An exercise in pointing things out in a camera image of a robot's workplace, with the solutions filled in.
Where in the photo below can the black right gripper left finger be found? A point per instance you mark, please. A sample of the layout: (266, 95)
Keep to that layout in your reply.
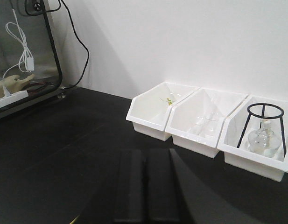
(129, 206)

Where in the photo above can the clear glass beaker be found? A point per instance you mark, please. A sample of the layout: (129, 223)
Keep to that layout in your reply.
(206, 125)

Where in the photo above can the white storage bin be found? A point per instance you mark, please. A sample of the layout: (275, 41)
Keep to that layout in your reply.
(185, 114)
(273, 168)
(149, 115)

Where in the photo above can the black wire tripod stand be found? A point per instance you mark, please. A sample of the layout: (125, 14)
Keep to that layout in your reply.
(264, 118)

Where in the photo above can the white middle storage bin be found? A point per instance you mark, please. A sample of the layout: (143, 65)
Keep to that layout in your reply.
(185, 114)

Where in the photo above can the glass alcohol lamp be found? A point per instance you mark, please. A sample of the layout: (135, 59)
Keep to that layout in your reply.
(264, 141)

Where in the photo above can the white left storage bin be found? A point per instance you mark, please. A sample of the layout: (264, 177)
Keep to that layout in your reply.
(149, 115)

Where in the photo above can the clear glass beaker left bin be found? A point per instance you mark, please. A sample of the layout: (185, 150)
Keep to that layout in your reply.
(174, 96)

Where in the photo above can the green yellow plastic spoon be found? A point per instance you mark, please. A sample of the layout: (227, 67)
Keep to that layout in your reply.
(169, 101)

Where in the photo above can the white power strip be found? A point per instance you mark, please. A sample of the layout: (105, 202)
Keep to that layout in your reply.
(4, 101)

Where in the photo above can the glass glove box enclosure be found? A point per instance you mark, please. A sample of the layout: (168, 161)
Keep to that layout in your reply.
(27, 47)

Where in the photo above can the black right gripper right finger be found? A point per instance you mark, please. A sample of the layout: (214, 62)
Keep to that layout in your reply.
(164, 203)

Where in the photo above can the beige rubber glove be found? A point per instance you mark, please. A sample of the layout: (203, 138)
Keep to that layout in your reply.
(14, 83)

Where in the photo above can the white right storage bin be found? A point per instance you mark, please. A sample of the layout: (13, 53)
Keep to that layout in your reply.
(273, 168)

